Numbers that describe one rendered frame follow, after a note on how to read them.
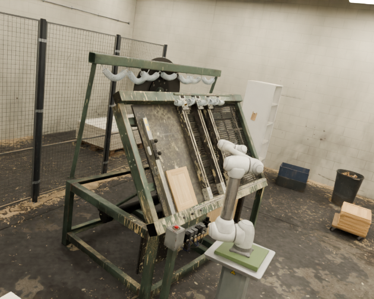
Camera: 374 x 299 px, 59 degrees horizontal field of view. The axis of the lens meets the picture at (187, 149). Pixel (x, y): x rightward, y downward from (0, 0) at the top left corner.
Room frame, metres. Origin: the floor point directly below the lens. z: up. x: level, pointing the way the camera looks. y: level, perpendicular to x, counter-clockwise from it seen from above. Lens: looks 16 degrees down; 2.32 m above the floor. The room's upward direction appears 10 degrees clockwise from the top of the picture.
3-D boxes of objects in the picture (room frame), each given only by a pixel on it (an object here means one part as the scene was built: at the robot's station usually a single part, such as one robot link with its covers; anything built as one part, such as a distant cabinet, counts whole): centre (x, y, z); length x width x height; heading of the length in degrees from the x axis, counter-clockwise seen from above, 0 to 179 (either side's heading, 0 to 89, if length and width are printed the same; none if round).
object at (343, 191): (6.31, -3.25, 0.33); 0.52 x 0.51 x 0.65; 154
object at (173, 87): (4.01, 0.45, 1.85); 0.80 x 0.06 x 0.80; 144
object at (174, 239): (2.51, -0.03, 0.84); 0.12 x 0.12 x 0.18; 54
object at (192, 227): (2.90, -0.23, 0.69); 0.50 x 0.14 x 0.24; 144
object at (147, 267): (3.85, 0.05, 0.41); 2.20 x 1.38 x 0.83; 144
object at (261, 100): (7.02, -1.36, 1.03); 0.61 x 0.58 x 2.05; 154
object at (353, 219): (5.07, -2.85, 0.20); 0.61 x 0.53 x 0.40; 154
